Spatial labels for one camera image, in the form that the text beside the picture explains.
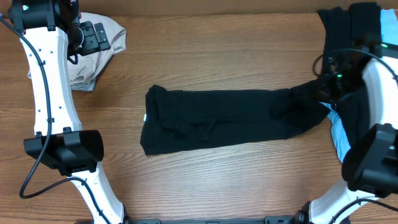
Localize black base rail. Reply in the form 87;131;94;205
124;215;294;224

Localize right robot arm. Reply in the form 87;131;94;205
286;41;397;223

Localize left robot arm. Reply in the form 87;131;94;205
5;0;131;223

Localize grey folded garment under trousers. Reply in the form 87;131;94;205
70;79;96;91

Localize light blue garment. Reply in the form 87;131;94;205
322;9;397;162

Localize black t-shirt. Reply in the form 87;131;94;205
140;82;330;155

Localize black knit garment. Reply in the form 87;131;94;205
318;2;382;147

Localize beige folded trousers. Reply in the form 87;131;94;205
27;12;127;88

